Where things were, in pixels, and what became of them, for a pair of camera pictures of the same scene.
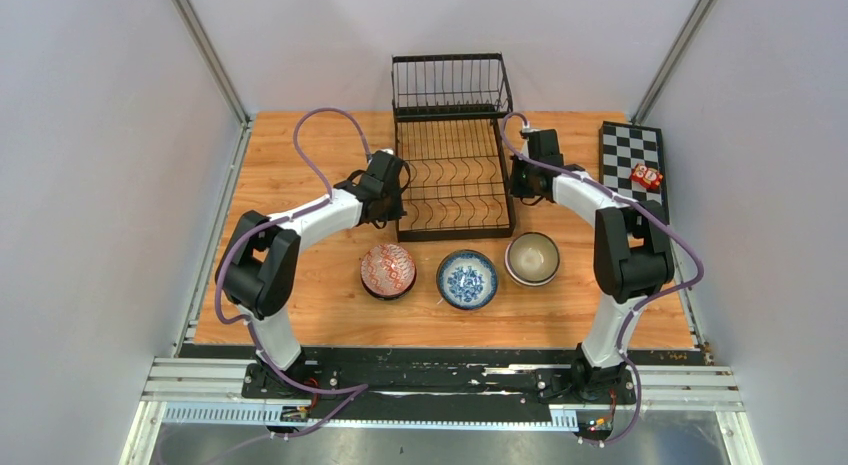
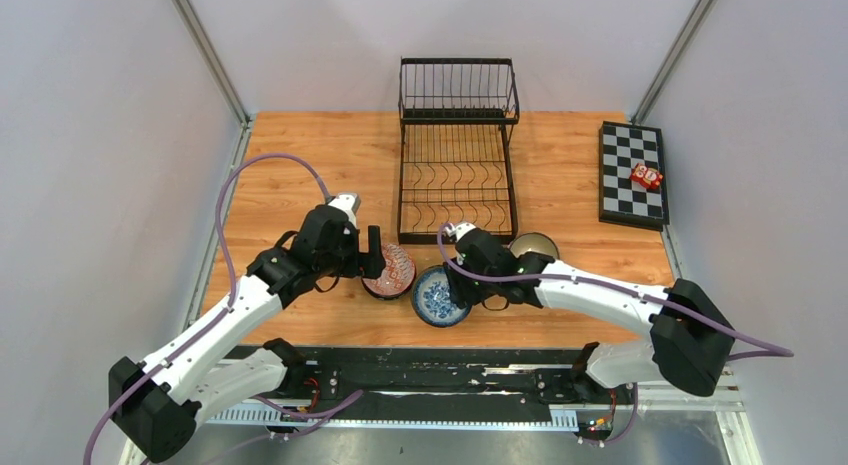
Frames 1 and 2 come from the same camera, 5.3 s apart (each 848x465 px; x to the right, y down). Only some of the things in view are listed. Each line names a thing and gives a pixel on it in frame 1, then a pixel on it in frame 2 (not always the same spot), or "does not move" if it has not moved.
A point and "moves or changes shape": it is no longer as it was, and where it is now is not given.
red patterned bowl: x=388 y=271 does not move
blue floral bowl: x=467 y=279 moves or changes shape
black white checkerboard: x=622 y=147 does not move
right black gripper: x=515 y=187 → x=463 y=296
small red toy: x=646 y=176 does not move
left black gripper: x=396 y=211 → x=359 y=266
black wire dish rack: x=446 y=107 does not move
